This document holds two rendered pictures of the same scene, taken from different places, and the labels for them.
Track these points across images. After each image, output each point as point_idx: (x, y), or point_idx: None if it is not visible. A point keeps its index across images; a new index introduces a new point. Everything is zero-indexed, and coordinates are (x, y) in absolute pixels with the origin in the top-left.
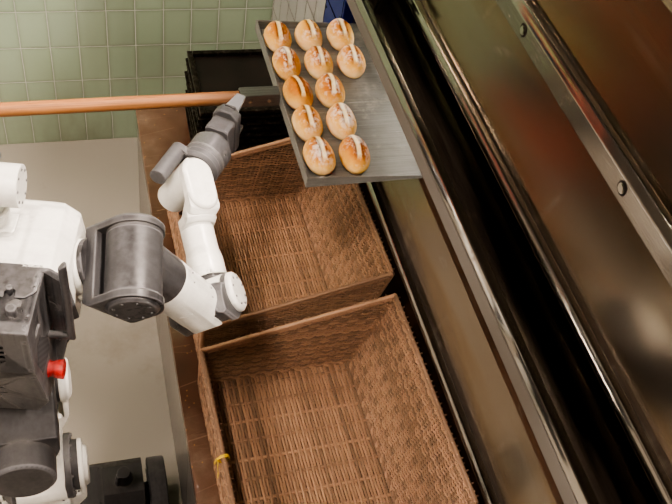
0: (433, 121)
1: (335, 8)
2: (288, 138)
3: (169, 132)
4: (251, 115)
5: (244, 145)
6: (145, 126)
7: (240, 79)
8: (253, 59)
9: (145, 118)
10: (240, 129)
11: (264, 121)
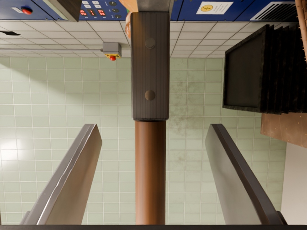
0: None
1: (175, 8)
2: (300, 24)
3: (282, 121)
4: (268, 67)
5: (303, 71)
6: (275, 134)
7: (240, 76)
8: (230, 67)
9: (270, 132)
10: (218, 140)
11: (277, 55)
